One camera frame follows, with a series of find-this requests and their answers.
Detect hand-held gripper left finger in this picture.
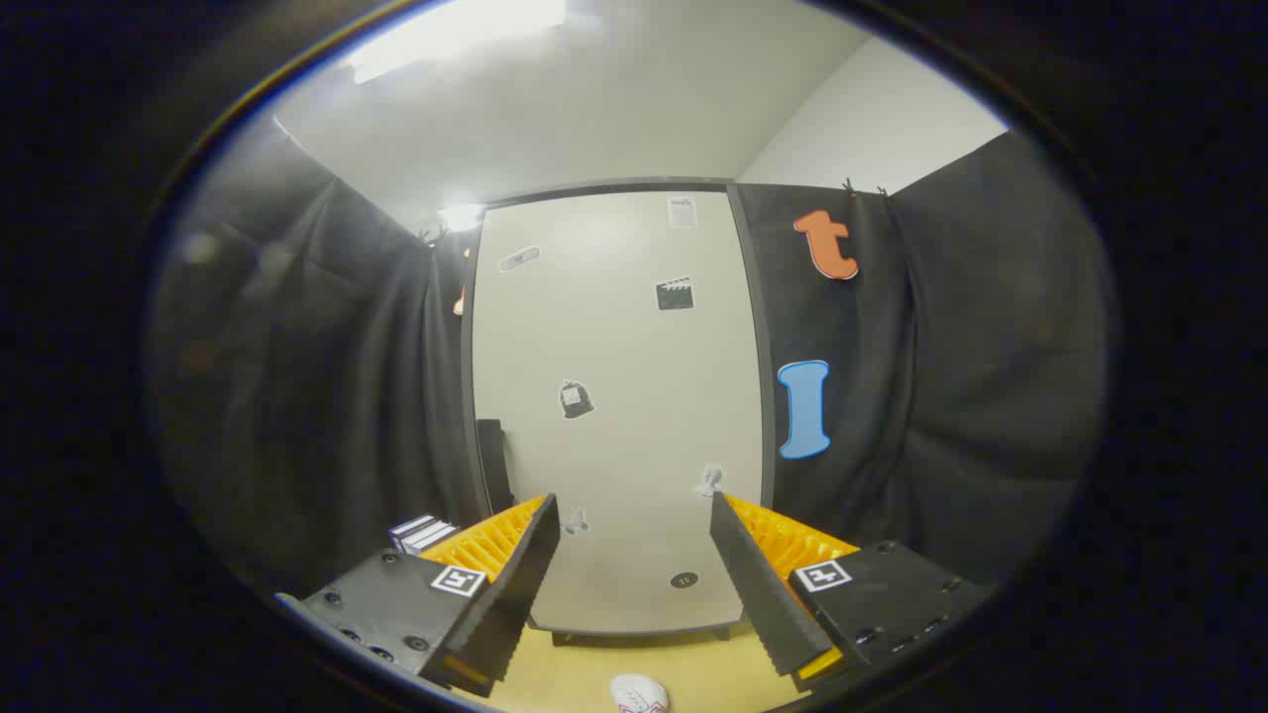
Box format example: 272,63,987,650
297,492,562,699

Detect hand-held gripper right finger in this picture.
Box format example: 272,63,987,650
708,491,996,693

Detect grey shoe cabinet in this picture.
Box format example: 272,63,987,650
461,177,777,647

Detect white striped shoe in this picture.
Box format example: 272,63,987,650
609,673,671,713

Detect black cabinet door handle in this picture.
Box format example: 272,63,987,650
477,419,515,512

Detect black backdrop cloth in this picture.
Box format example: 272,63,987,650
149,119,1112,597

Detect blue white spine book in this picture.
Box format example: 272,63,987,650
388,513,437,552

